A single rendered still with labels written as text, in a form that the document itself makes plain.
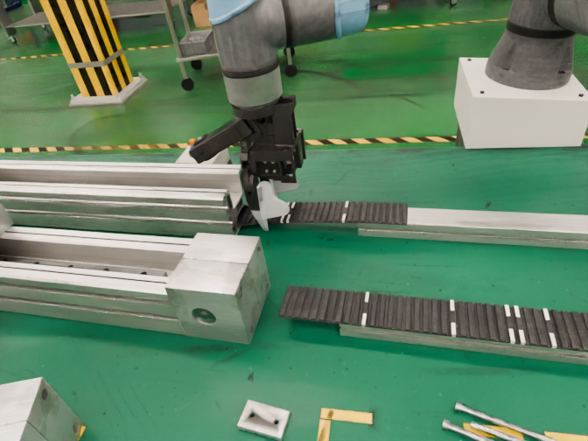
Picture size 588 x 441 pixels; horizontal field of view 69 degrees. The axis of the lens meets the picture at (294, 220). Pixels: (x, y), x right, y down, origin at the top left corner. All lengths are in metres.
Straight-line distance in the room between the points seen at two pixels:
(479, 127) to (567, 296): 0.38
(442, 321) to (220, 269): 0.27
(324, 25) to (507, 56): 0.45
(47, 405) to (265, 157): 0.38
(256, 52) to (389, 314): 0.35
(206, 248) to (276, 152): 0.16
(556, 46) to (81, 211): 0.88
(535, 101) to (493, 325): 0.47
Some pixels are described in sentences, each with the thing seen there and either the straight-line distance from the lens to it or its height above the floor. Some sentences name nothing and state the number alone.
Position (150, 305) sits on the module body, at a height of 0.84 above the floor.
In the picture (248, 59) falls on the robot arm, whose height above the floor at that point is 1.07.
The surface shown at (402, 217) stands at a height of 0.81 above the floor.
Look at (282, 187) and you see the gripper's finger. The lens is 0.72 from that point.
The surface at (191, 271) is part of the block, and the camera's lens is 0.54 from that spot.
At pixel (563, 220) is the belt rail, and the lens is 0.71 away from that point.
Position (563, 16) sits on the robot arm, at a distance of 0.85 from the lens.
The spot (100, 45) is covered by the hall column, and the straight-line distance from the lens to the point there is 3.84.
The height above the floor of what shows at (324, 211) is 0.81.
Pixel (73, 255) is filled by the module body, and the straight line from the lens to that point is 0.71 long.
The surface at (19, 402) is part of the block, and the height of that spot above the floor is 0.87.
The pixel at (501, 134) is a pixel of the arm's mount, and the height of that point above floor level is 0.81.
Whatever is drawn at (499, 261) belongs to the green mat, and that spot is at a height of 0.78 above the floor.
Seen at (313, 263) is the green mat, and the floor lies 0.78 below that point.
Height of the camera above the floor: 1.23
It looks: 38 degrees down
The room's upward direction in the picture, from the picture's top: 9 degrees counter-clockwise
